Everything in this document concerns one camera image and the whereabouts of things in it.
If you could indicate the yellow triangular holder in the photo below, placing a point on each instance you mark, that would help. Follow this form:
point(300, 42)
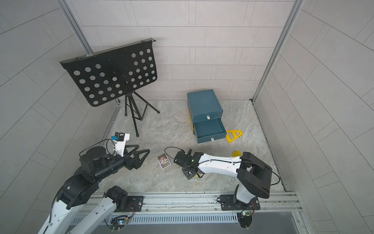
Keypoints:
point(233, 135)

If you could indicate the right circuit board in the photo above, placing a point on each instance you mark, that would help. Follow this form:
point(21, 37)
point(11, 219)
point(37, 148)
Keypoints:
point(245, 220)

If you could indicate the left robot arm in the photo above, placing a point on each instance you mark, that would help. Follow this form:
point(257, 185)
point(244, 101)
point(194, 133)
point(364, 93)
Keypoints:
point(96, 165)

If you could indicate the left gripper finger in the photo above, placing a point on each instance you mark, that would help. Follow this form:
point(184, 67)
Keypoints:
point(131, 150)
point(139, 157)

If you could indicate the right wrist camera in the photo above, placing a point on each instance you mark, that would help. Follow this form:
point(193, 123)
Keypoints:
point(182, 158)

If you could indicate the playing card box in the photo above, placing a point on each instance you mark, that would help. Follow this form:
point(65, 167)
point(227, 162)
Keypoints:
point(164, 161)

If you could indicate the aluminium mounting rail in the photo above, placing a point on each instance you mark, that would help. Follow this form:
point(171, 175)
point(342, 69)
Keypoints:
point(180, 203)

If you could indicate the left circuit board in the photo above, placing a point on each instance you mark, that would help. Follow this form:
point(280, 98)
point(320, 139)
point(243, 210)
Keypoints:
point(119, 222)

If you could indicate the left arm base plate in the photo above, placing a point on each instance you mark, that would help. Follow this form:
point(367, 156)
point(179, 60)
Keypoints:
point(130, 204)

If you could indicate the teal three-drawer cabinet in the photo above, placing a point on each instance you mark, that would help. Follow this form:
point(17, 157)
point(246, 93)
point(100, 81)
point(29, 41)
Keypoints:
point(205, 113)

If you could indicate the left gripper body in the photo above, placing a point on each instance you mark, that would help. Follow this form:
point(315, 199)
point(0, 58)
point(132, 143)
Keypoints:
point(129, 162)

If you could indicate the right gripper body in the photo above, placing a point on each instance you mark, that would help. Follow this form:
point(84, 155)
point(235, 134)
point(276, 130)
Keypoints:
point(188, 173)

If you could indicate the black perforated music stand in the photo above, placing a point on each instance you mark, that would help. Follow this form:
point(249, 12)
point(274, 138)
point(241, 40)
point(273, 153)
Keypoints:
point(117, 72)

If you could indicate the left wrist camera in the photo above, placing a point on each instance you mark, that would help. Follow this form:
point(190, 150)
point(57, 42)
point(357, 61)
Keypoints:
point(119, 140)

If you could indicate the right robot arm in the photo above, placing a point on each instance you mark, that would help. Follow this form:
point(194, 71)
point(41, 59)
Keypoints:
point(253, 174)

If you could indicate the circuit board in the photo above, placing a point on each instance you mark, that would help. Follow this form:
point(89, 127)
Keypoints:
point(245, 220)
point(119, 222)

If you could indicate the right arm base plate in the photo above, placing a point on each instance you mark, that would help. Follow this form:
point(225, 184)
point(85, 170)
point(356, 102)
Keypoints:
point(228, 203)

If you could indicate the small yellow block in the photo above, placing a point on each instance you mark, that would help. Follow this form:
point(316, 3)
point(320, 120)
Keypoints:
point(236, 154)

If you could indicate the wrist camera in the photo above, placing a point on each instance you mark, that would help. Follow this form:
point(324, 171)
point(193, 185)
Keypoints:
point(119, 140)
point(182, 158)

